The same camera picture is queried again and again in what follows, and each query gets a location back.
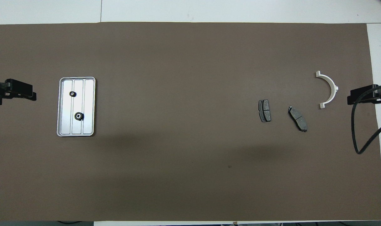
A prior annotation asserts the silver metal tray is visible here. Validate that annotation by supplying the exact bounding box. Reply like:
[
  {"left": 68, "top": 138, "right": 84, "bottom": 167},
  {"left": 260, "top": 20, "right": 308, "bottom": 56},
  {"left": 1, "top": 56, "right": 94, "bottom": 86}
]
[{"left": 56, "top": 77, "right": 96, "bottom": 137}]

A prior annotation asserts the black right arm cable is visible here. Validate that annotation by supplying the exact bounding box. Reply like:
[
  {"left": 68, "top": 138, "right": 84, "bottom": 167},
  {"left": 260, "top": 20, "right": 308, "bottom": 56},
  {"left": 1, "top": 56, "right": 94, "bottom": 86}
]
[{"left": 352, "top": 83, "right": 381, "bottom": 154}]

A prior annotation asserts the long dark brake pad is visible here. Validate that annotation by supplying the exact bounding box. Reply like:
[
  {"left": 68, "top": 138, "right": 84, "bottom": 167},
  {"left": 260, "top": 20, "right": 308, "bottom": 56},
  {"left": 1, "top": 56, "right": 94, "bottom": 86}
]
[{"left": 288, "top": 105, "right": 308, "bottom": 133}]

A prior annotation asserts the short dark brake pad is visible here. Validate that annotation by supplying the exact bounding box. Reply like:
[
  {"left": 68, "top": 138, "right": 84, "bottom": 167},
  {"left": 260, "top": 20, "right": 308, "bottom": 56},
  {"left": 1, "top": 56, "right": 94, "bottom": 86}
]
[{"left": 258, "top": 99, "right": 272, "bottom": 123}]

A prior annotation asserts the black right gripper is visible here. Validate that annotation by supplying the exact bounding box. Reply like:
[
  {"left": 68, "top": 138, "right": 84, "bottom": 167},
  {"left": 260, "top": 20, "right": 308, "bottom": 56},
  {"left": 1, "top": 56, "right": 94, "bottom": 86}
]
[{"left": 347, "top": 83, "right": 381, "bottom": 107}]

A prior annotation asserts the brown table mat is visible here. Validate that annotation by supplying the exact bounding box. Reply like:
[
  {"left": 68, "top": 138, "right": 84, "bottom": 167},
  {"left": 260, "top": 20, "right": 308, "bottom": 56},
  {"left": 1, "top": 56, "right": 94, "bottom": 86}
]
[{"left": 0, "top": 21, "right": 381, "bottom": 222}]

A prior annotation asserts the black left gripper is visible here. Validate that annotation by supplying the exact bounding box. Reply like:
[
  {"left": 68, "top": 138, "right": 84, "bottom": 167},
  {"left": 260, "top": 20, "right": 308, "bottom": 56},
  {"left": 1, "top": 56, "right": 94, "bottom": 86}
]
[{"left": 0, "top": 78, "right": 37, "bottom": 105}]

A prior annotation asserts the white semicircular bracket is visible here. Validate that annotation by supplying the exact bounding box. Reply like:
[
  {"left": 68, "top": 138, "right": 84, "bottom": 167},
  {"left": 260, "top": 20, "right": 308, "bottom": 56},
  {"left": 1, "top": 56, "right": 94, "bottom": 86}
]
[{"left": 315, "top": 71, "right": 339, "bottom": 110}]

